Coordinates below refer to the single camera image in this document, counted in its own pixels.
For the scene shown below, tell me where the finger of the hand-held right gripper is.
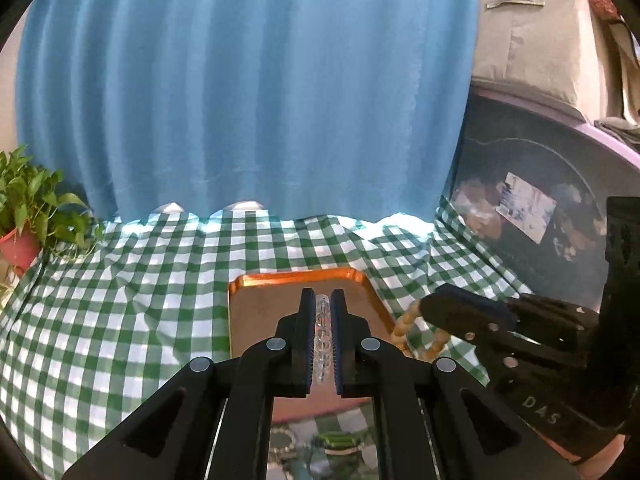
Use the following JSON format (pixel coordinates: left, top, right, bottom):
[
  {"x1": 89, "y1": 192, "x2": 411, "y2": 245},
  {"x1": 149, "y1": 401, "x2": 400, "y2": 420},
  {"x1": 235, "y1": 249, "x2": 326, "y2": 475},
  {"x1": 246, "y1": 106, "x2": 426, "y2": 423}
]
[
  {"x1": 421, "y1": 284, "x2": 588, "y2": 388},
  {"x1": 506, "y1": 293, "x2": 602, "y2": 357}
]

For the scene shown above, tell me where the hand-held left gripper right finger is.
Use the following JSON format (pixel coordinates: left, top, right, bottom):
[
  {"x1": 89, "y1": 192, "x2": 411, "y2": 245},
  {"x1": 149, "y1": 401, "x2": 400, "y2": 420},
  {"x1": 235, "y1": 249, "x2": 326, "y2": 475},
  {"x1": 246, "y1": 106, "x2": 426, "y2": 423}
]
[{"x1": 331, "y1": 288, "x2": 583, "y2": 480}]

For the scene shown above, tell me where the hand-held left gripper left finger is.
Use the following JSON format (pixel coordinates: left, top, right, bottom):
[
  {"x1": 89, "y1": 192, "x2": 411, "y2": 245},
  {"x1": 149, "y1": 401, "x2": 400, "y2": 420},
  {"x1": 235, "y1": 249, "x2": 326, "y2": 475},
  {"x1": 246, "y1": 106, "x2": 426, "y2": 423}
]
[{"x1": 62, "y1": 287, "x2": 317, "y2": 480}]

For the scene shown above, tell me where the clear crystal bead bracelet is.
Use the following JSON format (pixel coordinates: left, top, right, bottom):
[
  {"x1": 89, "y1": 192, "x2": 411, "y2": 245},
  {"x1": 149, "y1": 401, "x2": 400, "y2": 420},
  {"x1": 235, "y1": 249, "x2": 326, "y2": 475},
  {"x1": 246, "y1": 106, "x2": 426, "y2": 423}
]
[{"x1": 312, "y1": 294, "x2": 335, "y2": 387}]

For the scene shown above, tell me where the copper metal tray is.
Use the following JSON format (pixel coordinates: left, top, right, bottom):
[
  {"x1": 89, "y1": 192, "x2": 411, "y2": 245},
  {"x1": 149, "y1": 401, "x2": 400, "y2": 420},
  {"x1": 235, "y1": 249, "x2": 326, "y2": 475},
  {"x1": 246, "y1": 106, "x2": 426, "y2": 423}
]
[{"x1": 227, "y1": 268, "x2": 414, "y2": 423}]

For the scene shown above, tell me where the cream wooden bead bracelet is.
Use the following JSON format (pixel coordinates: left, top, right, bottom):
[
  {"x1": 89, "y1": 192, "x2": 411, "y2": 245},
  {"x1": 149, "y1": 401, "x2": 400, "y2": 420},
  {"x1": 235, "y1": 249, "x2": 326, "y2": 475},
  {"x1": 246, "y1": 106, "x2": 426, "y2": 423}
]
[{"x1": 390, "y1": 300, "x2": 452, "y2": 362}]

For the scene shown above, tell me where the white blue printed card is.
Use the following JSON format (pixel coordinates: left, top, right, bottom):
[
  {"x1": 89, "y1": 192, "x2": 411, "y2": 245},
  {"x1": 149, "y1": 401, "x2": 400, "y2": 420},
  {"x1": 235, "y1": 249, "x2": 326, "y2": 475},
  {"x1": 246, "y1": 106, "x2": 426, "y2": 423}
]
[{"x1": 496, "y1": 172, "x2": 557, "y2": 244}]

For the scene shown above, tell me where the green white checked tablecloth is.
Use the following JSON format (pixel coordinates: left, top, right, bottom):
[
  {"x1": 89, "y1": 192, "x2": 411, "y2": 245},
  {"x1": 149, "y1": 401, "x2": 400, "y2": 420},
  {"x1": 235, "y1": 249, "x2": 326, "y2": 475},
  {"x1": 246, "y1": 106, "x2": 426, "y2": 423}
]
[{"x1": 0, "y1": 202, "x2": 536, "y2": 480}]

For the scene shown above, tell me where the blue curtain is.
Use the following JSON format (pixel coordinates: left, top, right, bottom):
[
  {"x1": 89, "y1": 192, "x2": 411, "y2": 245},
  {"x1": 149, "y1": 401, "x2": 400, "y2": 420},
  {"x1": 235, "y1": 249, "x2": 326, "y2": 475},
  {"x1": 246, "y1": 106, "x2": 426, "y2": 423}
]
[{"x1": 15, "y1": 0, "x2": 548, "y2": 226}]

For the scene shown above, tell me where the beige fabric storage box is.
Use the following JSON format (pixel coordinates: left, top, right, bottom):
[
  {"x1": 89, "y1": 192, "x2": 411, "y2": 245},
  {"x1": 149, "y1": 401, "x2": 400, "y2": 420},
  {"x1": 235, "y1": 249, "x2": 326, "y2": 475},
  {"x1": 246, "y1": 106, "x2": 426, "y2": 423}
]
[{"x1": 470, "y1": 0, "x2": 633, "y2": 122}]

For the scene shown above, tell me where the red flower pot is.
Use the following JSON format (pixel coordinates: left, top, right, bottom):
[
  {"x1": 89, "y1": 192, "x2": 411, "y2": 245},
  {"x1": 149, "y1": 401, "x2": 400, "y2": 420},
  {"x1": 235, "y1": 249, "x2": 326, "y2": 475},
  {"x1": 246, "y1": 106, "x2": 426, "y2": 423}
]
[{"x1": 0, "y1": 230, "x2": 42, "y2": 279}]

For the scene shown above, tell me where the green leafy plant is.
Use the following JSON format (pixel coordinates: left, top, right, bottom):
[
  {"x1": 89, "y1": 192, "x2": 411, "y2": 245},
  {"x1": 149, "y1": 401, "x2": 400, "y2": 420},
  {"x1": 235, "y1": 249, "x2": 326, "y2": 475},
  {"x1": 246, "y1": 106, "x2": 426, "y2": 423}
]
[{"x1": 0, "y1": 145, "x2": 107, "y2": 262}]

